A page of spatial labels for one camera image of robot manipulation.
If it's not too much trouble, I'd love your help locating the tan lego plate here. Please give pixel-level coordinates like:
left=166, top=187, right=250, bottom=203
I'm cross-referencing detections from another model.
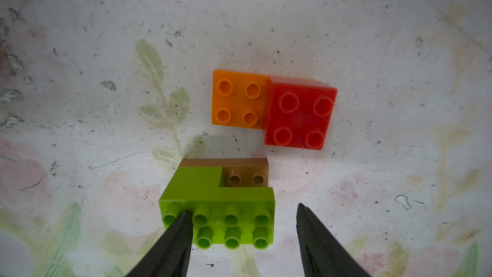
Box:
left=179, top=158, right=269, bottom=187

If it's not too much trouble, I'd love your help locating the orange lego brick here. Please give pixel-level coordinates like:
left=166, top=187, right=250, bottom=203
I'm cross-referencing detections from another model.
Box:
left=211, top=70, right=269, bottom=129

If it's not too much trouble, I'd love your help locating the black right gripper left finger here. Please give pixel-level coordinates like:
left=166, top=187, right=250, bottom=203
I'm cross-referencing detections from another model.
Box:
left=127, top=211, right=193, bottom=277

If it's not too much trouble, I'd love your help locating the red lego brick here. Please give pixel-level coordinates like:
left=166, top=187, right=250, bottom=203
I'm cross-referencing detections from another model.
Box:
left=263, top=76, right=338, bottom=150

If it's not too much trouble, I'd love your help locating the green long lego brick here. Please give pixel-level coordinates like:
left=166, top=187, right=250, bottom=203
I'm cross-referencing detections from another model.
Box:
left=159, top=187, right=275, bottom=250

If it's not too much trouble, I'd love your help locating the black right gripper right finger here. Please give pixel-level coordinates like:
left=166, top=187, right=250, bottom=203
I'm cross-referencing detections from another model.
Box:
left=296, top=203, right=369, bottom=277

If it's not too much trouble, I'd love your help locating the small green lego brick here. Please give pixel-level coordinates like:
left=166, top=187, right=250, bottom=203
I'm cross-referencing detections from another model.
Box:
left=161, top=167, right=223, bottom=201

